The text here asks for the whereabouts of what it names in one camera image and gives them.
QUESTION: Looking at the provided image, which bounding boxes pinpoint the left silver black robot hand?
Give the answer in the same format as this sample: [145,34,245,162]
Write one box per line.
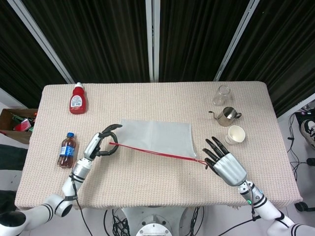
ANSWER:
[83,123,123,163]

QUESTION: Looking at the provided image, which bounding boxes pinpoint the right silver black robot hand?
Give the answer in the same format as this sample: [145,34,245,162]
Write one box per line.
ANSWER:
[202,137,248,187]

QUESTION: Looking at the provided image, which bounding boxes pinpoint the clear zip plastic bag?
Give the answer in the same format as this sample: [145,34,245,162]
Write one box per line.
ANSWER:
[109,118,207,164]

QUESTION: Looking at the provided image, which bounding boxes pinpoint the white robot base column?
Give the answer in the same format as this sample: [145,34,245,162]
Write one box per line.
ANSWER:
[122,206,188,236]

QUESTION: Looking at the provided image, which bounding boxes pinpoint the blue-capped cola bottle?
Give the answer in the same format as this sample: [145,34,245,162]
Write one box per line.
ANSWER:
[57,132,76,169]

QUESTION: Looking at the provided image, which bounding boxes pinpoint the white paper cup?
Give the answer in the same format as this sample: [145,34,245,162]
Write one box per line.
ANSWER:
[224,125,246,146]

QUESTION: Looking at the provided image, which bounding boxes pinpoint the red ketchup squeeze bottle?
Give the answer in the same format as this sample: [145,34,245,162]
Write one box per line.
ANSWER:
[69,82,88,115]

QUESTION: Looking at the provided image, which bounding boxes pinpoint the stainless steel gooseneck pitcher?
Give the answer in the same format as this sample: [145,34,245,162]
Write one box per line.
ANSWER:
[208,106,243,127]

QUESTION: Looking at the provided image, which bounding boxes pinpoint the beige waffle-weave tablecloth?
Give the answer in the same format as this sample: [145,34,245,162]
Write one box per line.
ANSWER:
[14,81,303,210]

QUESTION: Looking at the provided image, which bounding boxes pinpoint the clear glass jar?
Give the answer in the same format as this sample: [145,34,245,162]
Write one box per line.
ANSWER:
[212,85,233,107]

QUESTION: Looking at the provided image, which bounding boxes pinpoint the brown cardboard box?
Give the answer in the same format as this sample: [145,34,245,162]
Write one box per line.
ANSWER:
[0,108,39,145]

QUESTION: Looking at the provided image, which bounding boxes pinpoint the black and white sneaker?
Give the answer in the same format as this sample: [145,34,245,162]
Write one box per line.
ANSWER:
[300,119,315,150]

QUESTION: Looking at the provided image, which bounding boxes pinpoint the black pleated curtain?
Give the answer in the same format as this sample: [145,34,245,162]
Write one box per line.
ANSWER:
[0,0,315,118]

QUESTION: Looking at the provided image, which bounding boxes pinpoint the black floor cables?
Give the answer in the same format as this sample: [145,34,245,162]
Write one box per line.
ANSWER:
[287,103,315,177]

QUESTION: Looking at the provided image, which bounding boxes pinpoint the black cable bundle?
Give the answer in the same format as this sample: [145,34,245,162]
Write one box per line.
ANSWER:
[103,208,131,236]

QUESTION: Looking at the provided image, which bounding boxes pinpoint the white metal frame post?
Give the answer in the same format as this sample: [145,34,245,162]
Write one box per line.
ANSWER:
[213,0,261,82]
[7,0,75,84]
[145,0,160,83]

